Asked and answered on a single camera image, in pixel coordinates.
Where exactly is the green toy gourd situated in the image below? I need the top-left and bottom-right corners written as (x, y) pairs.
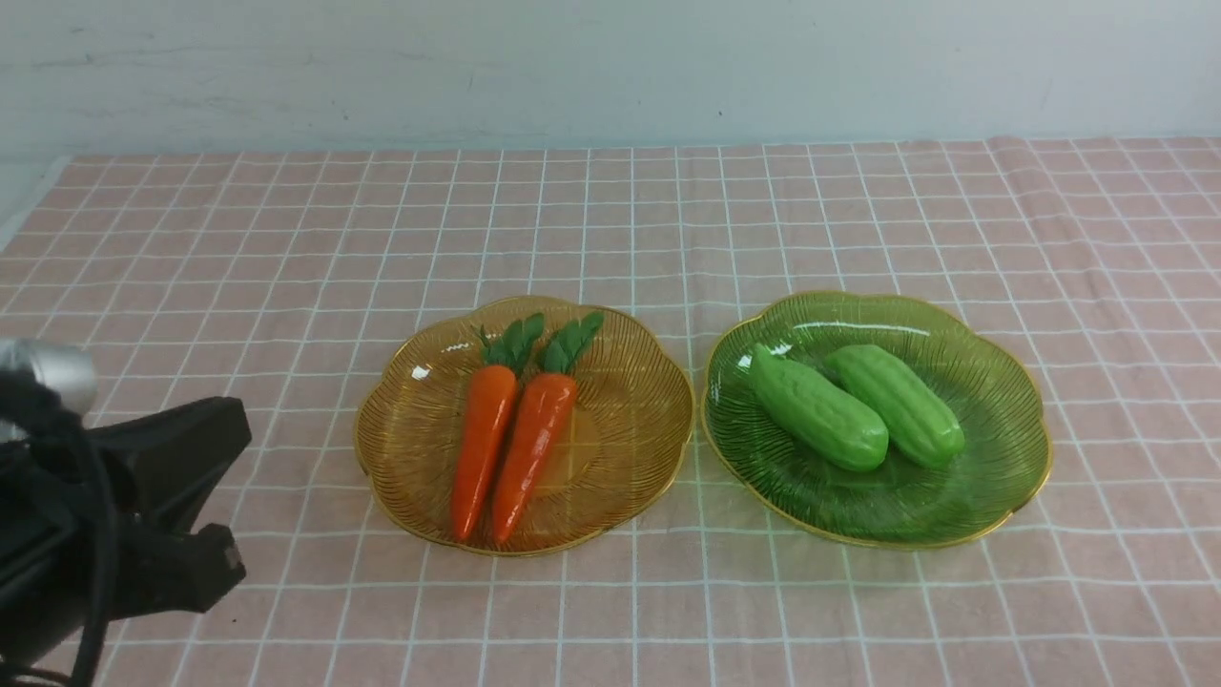
top-left (748, 343), bottom-right (890, 472)
top-left (825, 343), bottom-right (965, 472)

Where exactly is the amber plastic ribbed plate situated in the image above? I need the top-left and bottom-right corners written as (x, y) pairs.
top-left (354, 297), bottom-right (694, 556)

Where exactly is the pink checkered tablecloth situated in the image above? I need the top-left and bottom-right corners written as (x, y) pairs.
top-left (1, 135), bottom-right (1220, 686)

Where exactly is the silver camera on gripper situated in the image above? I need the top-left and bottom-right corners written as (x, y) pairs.
top-left (1, 338), bottom-right (99, 416)

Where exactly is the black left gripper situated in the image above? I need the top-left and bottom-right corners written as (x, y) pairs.
top-left (2, 371), bottom-right (252, 669)

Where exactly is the orange toy carrot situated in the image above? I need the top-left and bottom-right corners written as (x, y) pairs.
top-left (491, 310), bottom-right (604, 545)
top-left (449, 314), bottom-right (545, 542)

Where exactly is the green plastic ribbed plate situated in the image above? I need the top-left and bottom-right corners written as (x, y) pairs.
top-left (701, 290), bottom-right (1054, 552)

